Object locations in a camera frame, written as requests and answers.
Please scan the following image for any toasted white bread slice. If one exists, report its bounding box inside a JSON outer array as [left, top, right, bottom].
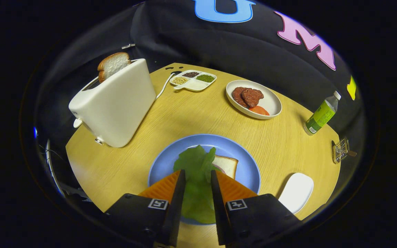
[[97, 52, 132, 83]]

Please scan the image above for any blue round plate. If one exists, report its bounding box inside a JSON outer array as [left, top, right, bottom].
[[147, 134, 261, 226]]

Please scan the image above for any green lettuce leaf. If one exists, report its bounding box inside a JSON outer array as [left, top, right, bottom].
[[173, 145, 217, 224]]

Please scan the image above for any white toaster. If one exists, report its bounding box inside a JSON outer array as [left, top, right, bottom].
[[68, 58, 157, 148]]

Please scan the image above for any white round plate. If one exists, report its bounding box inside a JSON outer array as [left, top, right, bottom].
[[226, 80, 283, 120]]

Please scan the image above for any white toaster power cable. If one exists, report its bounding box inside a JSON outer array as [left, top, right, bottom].
[[155, 72, 175, 101]]

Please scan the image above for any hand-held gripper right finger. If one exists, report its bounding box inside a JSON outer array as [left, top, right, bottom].
[[211, 169, 302, 246]]

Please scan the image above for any white divided condiment dish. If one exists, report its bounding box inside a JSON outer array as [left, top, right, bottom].
[[170, 70, 217, 92]]

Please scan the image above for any black backdrop cloth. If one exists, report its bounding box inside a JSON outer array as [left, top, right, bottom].
[[35, 0, 364, 138]]

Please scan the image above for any metal wire basket holder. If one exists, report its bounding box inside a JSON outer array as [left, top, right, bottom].
[[332, 137, 350, 164]]

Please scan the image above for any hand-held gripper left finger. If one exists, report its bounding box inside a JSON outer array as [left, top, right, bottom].
[[103, 169, 186, 248]]

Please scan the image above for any red tomato slice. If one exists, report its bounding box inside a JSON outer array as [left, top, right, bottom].
[[248, 105, 270, 116]]

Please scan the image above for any green label plastic bottle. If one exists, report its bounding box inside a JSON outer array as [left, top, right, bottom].
[[303, 91, 342, 136]]

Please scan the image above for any white rounded rectangular plate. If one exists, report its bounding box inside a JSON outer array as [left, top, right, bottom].
[[278, 173, 314, 215]]

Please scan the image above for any brown meat patty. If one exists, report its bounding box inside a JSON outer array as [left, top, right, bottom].
[[232, 87, 251, 108], [241, 88, 264, 108]]

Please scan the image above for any bread slice with ham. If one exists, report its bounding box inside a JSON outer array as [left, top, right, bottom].
[[212, 155, 239, 179]]

